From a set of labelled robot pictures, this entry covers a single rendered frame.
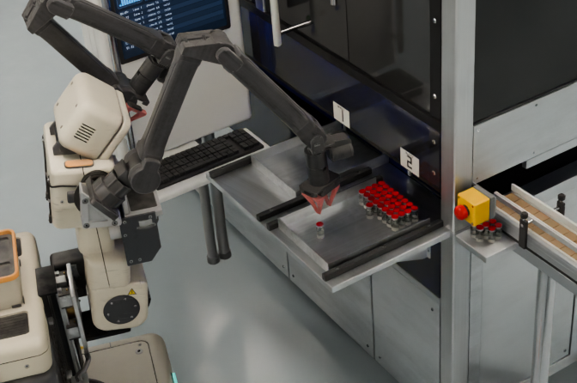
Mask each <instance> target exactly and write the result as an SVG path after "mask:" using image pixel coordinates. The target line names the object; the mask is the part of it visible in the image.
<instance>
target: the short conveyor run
mask: <svg viewBox="0 0 577 383"><path fill-rule="evenodd" d="M511 190H512V193H510V194H508V195H506V196H503V195H501V194H500V193H499V192H498V191H495V192H494V196H495V197H496V199H497V200H496V210H495V217H494V218H492V219H496V222H499V223H501V224H502V233H504V234H505V235H506V236H507V237H509V238H510V239H512V240H514V241H515V242H516V243H517V246H516V249H514V250H513V251H514V252H516V253H517V254H518V255H519V256H520V257H522V258H524V259H525V260H526V261H528V262H529V263H531V264H532V265H534V266H535V267H537V268H538V269H539V270H541V271H542V272H543V273H545V274H546V275H547V276H549V277H551V278H552V279H553V280H555V281H556V282H558V283H559V284H561V285H562V286H563V287H564V288H565V289H567V290H569V291H570V292H572V293H573V294H574V295H576V296H577V223H575V222H573V221H571V220H570V219H568V218H567V217H565V203H564V202H563V201H564V200H565V199H566V195H565V194H563V193H560V194H558V196H557V199H558V200H557V203H556V207H555V208H554V209H553V208H551V207H549V205H547V204H545V203H544V202H542V201H541V200H539V199H537V198H535V197H534V196H532V195H531V194H530V193H529V192H527V191H525V190H523V189H522V188H520V187H519V186H517V185H515V184H511Z"/></svg>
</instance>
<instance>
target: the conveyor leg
mask: <svg viewBox="0 0 577 383"><path fill-rule="evenodd" d="M555 290H556V281H555V280H553V279H552V278H551V277H549V276H547V275H546V274H545V273H543V272H542V271H541V270H538V283H537V296H536V309H535V322H534V335H533V348H532V362H531V383H548V378H549V367H550V346H551V334H552V323H553V312H554V301H555Z"/></svg>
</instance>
